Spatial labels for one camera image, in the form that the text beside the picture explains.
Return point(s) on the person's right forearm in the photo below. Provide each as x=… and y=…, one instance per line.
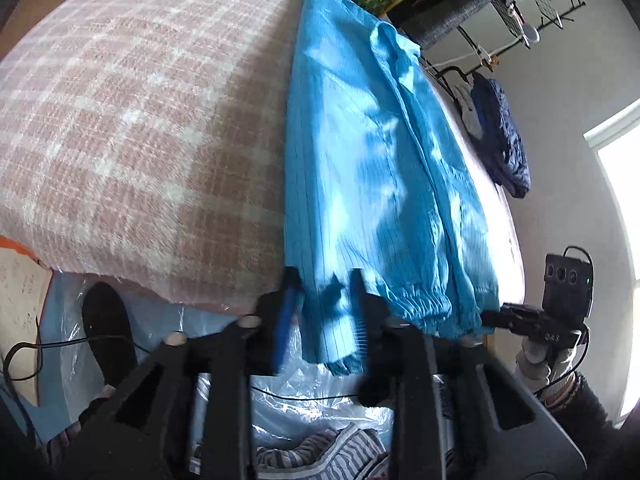
x=590, y=405

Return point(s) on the white paper with notes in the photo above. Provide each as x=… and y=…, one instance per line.
x=20, y=310

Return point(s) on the blue striped work coat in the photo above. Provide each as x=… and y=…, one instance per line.
x=360, y=185

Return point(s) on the black metal clothes rack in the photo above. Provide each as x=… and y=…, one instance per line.
x=510, y=15

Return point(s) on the person's right hand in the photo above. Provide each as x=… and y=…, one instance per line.
x=532, y=352

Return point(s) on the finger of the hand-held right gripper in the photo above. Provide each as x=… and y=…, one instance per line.
x=505, y=317

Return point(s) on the pink plaid blanket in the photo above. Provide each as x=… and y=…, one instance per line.
x=125, y=135

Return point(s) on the grey striped garment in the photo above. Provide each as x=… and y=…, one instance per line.
x=325, y=455

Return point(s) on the light grey cloth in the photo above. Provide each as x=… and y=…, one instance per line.
x=465, y=107

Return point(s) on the black slipper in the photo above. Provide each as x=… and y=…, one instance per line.
x=107, y=325

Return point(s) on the clear plastic sheet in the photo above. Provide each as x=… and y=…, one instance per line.
x=310, y=420

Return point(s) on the white clip light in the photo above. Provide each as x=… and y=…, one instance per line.
x=530, y=35

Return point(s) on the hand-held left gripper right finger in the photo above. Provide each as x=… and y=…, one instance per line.
x=357, y=320

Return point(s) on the bright window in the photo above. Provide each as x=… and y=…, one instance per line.
x=620, y=200

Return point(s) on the dark blue cloth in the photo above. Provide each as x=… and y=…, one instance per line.
x=505, y=145

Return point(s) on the orange mattress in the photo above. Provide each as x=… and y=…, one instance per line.
x=12, y=246

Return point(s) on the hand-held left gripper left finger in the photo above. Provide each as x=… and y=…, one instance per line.
x=285, y=320

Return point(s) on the grey hanging garment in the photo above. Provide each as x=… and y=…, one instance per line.
x=440, y=20

